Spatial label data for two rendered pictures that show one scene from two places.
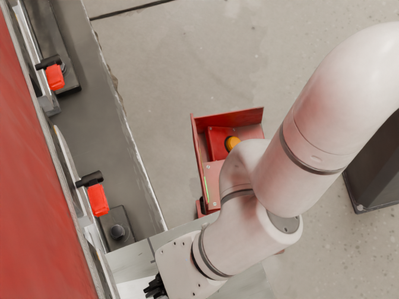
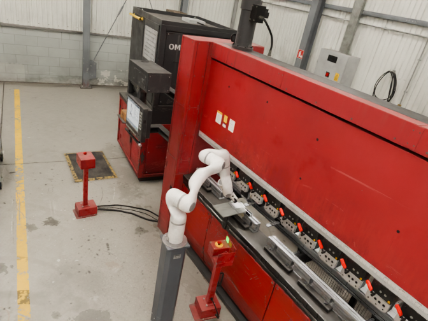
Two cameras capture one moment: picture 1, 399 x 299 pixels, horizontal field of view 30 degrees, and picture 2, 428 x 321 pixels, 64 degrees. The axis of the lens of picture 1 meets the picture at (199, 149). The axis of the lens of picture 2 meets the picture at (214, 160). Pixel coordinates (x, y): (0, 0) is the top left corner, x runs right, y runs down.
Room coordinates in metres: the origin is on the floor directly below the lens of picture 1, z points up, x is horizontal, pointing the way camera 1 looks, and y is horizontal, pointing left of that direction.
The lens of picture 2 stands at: (2.54, -1.16, 2.74)
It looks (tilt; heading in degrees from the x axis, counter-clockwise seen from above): 26 degrees down; 158
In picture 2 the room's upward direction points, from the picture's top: 11 degrees clockwise
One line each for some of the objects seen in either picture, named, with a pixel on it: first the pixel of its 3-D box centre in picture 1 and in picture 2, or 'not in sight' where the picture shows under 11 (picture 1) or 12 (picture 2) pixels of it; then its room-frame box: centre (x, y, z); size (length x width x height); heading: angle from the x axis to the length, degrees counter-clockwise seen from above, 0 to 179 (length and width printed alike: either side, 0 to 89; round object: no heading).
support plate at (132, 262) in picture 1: (186, 277); (229, 208); (0.18, 0.04, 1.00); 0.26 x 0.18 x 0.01; 106
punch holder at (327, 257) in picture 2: not in sight; (332, 251); (1.07, 0.45, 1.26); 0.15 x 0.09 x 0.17; 16
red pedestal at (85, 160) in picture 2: not in sight; (85, 184); (-1.18, -1.21, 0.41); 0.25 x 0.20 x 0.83; 106
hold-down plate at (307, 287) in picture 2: not in sight; (314, 295); (1.12, 0.41, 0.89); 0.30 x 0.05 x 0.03; 16
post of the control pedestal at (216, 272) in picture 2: not in sight; (214, 281); (0.45, -0.07, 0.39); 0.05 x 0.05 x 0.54; 5
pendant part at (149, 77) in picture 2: not in sight; (146, 106); (-0.94, -0.62, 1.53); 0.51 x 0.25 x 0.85; 15
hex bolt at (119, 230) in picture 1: (117, 231); not in sight; (0.29, 0.17, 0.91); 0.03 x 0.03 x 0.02
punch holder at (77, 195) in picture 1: (43, 178); (260, 192); (0.30, 0.23, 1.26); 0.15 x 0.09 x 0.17; 16
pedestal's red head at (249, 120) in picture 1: (235, 163); (221, 250); (0.45, -0.07, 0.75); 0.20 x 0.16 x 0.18; 5
